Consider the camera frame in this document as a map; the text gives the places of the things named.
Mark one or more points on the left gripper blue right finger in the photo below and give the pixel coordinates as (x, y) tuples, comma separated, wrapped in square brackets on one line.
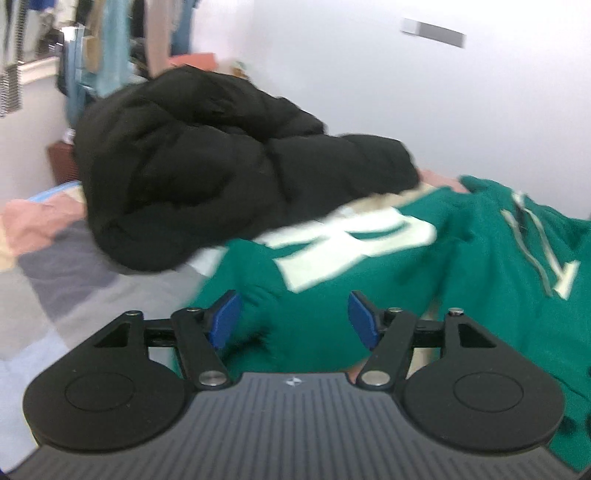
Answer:
[(389, 336)]

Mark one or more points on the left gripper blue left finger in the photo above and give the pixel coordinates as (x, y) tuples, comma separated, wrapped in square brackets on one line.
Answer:
[(199, 334)]

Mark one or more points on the green hooded sweatshirt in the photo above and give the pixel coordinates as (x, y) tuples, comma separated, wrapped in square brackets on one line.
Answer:
[(520, 269)]

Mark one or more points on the patchwork bed sheet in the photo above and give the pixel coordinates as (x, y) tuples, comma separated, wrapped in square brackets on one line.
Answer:
[(58, 288)]

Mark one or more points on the black puffer jacket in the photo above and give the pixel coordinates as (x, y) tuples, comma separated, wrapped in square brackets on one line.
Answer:
[(193, 158)]

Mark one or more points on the grey wall switch panel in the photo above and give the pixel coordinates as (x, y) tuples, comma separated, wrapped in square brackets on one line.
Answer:
[(433, 32)]

